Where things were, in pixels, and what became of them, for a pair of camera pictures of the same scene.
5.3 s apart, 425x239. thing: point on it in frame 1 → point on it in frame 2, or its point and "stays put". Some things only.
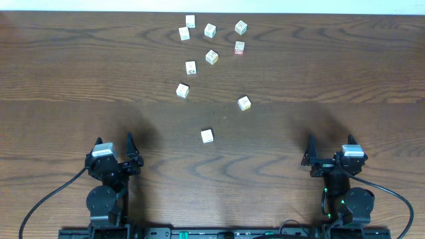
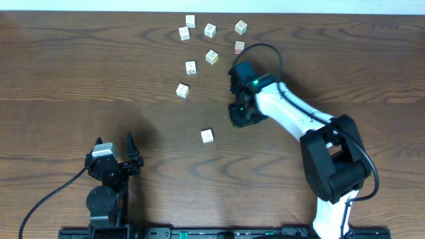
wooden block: x=182 y=90 stays put
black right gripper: x=311 y=158 → x=238 y=121
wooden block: x=207 y=136 stays put
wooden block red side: x=239 y=48 stays put
